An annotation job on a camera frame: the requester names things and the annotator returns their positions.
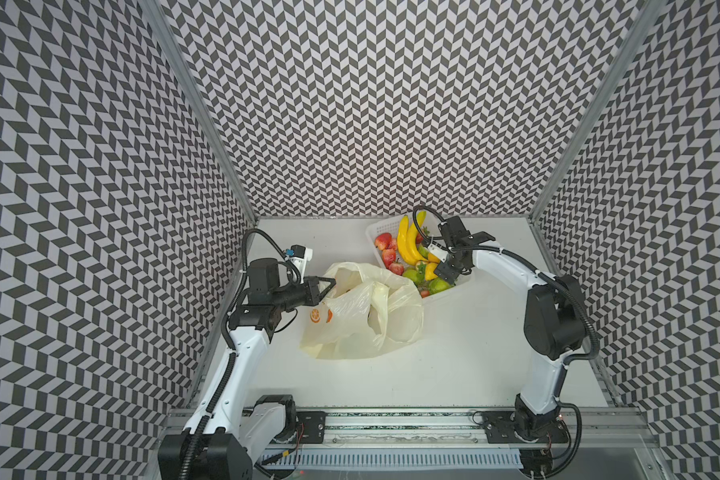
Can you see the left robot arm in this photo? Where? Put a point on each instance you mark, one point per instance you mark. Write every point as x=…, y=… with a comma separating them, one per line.
x=221, y=440

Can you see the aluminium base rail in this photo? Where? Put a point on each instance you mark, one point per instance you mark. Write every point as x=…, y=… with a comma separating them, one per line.
x=348, y=429

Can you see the white vent strip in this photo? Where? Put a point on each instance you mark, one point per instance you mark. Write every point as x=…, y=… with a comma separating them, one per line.
x=417, y=459

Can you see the aluminium right corner post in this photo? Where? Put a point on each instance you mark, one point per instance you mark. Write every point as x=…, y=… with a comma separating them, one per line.
x=633, y=41

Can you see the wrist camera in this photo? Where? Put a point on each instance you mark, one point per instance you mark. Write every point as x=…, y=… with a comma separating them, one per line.
x=435, y=250
x=299, y=256

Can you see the red strawberry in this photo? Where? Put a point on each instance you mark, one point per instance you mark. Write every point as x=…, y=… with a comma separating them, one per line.
x=396, y=268

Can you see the red apple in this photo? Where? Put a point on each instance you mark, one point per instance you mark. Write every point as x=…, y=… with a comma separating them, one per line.
x=383, y=241

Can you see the aluminium left corner post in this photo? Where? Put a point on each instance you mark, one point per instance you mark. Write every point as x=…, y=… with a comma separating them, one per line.
x=166, y=39

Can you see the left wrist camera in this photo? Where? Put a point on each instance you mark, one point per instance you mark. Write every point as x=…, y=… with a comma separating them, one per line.
x=299, y=256

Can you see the yellow lemon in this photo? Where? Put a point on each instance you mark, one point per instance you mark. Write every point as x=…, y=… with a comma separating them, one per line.
x=430, y=271

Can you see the green pear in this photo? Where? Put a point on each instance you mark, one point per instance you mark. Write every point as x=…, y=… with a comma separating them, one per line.
x=438, y=285

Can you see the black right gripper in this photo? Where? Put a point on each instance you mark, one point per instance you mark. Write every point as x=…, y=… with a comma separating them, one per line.
x=451, y=254

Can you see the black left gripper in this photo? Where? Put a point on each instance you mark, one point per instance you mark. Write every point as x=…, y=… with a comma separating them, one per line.
x=313, y=296

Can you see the yellow plastic bag orange print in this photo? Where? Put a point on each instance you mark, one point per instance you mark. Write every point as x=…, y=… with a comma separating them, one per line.
x=369, y=312

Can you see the green apple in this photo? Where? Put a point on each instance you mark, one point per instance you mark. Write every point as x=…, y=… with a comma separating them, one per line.
x=417, y=277

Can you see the yellow banana bunch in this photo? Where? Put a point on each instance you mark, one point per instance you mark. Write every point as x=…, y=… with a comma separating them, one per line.
x=406, y=242

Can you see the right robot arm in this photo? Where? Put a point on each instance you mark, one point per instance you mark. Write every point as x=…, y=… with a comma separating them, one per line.
x=555, y=326

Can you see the aluminium corner post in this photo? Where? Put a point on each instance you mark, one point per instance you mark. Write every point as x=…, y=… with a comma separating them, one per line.
x=633, y=41
x=166, y=39

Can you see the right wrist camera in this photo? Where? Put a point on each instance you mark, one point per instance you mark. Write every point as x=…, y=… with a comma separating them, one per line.
x=435, y=250

